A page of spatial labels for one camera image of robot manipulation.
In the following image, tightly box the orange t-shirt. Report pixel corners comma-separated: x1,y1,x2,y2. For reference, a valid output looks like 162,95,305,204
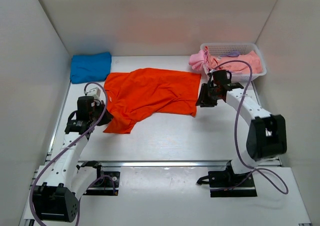
104,68,202,134

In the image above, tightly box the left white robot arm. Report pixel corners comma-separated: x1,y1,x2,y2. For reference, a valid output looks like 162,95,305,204
29,93,113,225

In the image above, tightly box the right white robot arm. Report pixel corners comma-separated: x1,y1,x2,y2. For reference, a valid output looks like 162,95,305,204
196,70,287,189

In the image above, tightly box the light pink t-shirt in basket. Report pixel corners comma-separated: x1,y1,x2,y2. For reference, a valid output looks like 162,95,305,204
208,50,263,75

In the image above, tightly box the pink t-shirt over basket edge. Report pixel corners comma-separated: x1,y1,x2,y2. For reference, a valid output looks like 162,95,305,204
188,48,210,74

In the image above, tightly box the white plastic basket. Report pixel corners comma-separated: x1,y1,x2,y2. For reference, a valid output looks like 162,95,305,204
200,42,267,82

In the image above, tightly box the folded blue t-shirt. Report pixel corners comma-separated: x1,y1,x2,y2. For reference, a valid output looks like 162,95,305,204
70,52,112,84

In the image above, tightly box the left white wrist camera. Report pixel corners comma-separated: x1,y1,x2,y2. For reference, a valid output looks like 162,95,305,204
84,87,101,100

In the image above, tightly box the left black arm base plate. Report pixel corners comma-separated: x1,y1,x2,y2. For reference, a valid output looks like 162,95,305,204
84,169,121,196

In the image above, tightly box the aluminium rail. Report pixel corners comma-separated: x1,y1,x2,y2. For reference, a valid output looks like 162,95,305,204
44,159,280,169

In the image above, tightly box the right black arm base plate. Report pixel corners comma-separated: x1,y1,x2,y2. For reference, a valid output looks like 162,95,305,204
196,170,258,198

